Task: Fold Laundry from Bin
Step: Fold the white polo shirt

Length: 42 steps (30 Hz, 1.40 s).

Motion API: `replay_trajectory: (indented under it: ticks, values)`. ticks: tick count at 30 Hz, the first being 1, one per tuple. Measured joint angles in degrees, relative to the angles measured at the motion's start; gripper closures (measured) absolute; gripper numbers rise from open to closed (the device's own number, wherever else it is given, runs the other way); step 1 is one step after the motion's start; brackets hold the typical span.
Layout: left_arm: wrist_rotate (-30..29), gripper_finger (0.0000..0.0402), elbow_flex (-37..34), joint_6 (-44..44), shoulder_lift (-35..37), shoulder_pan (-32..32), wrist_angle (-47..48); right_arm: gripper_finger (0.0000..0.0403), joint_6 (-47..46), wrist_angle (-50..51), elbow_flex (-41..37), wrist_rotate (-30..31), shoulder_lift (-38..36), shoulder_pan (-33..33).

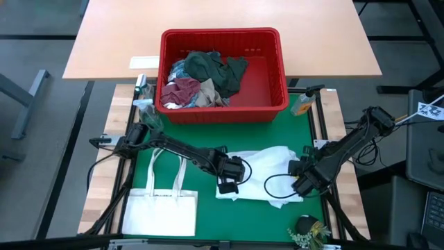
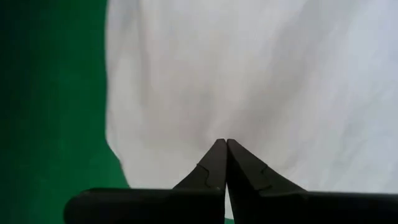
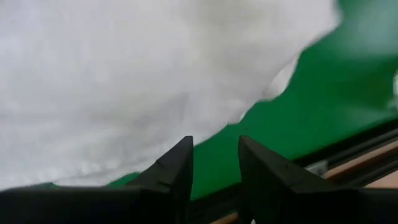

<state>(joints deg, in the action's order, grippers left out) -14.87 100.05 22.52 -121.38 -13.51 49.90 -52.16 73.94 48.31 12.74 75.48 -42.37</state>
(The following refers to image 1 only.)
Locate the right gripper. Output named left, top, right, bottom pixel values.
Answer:
left=289, top=145, right=336, bottom=198

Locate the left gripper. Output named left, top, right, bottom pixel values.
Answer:
left=214, top=145, right=247, bottom=195

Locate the white linen shirt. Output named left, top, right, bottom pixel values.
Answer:
left=215, top=145, right=305, bottom=209

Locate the maroon garment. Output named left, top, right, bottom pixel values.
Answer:
left=160, top=76, right=201, bottom=107

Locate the red plastic laundry bin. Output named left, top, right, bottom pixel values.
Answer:
left=155, top=27, right=290, bottom=125

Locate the green table mat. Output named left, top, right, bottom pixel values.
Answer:
left=123, top=93, right=329, bottom=244

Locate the white canvas tote bag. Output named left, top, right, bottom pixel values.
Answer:
left=121, top=148, right=199, bottom=238

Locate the clear spray bottle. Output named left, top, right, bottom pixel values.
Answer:
left=133, top=99, right=165, bottom=132

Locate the dark green garment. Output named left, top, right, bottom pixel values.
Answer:
left=183, top=51, right=250, bottom=99

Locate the grey cabinet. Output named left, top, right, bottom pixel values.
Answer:
left=405, top=89, right=444, bottom=192

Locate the black computer mouse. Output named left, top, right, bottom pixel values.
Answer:
left=407, top=231, right=430, bottom=250

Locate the dark keyboard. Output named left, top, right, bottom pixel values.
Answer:
left=420, top=190, right=444, bottom=240

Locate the white paper fiducial tag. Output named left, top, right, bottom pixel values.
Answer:
left=417, top=101, right=444, bottom=122

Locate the light wooden desk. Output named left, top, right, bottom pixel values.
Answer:
left=62, top=0, right=382, bottom=81

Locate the grey metal table leg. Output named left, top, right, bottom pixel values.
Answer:
left=0, top=69, right=50, bottom=140

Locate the black left wrist camera cable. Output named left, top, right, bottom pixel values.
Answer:
left=238, top=158, right=253, bottom=185

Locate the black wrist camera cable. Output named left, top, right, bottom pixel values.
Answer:
left=264, top=172, right=303, bottom=200
left=238, top=158, right=253, bottom=185

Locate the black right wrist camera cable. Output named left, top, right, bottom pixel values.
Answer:
left=264, top=172, right=303, bottom=200

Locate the black aluminium table frame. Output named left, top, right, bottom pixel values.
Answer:
left=78, top=81, right=370, bottom=250

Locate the black cable bundle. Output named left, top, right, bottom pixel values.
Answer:
left=353, top=137, right=382, bottom=167

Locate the silver camera mount bar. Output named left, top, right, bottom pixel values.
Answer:
left=107, top=237, right=343, bottom=250

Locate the white cable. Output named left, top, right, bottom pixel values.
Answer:
left=393, top=94, right=444, bottom=128

